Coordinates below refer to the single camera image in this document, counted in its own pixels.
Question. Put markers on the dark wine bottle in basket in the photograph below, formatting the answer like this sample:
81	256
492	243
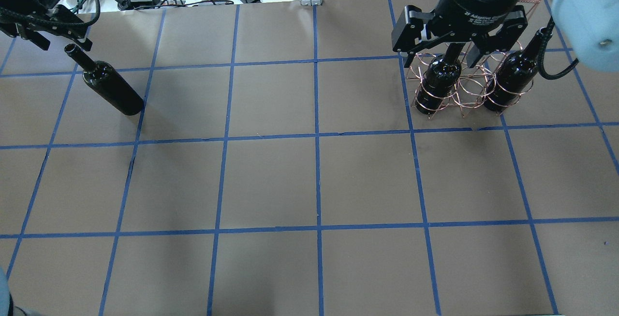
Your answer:
439	80

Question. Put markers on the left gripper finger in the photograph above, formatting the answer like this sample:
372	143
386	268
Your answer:
71	26
32	36

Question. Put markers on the dark wine bottle being moved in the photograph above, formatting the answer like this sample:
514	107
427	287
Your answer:
104	79

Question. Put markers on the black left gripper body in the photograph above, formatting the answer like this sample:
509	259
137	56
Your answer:
30	34

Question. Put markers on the copper wire wine basket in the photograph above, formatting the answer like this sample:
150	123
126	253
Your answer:
470	90

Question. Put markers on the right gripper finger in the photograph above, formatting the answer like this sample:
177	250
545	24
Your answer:
511	29
411	33

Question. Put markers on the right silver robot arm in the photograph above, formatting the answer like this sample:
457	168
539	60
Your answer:
591	26

